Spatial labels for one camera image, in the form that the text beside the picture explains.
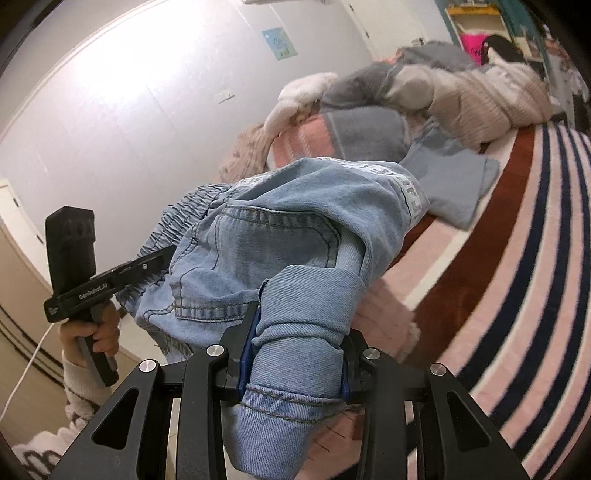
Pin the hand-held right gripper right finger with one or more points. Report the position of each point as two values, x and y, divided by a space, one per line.
353 369

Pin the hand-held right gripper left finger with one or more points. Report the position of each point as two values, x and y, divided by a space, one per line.
244 364

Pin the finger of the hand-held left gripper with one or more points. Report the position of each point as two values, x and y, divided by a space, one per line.
157 258

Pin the light blue denim pants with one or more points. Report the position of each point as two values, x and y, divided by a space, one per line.
286 230

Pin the person's left forearm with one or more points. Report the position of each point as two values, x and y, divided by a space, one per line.
81 392

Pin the person's left hand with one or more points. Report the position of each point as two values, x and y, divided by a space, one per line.
74 341

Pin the beige cabinet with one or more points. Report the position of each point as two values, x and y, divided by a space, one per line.
23 286

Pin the beige floral sheet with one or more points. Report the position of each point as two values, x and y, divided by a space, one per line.
249 152

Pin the folded grey-blue cloth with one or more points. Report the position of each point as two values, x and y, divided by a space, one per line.
452 180

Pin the pink grey striped blanket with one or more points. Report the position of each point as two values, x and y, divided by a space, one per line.
351 134

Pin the grey beige duvet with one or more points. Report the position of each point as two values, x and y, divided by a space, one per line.
471 101

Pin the white door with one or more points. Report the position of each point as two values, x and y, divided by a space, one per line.
401 23

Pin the pink bag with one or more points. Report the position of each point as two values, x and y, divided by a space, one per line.
473 46

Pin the black white plush toy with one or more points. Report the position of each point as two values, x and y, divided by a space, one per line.
501 48

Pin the yellow shelf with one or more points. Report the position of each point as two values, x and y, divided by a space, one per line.
471 11

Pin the wall poster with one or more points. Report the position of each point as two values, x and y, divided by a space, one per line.
278 42

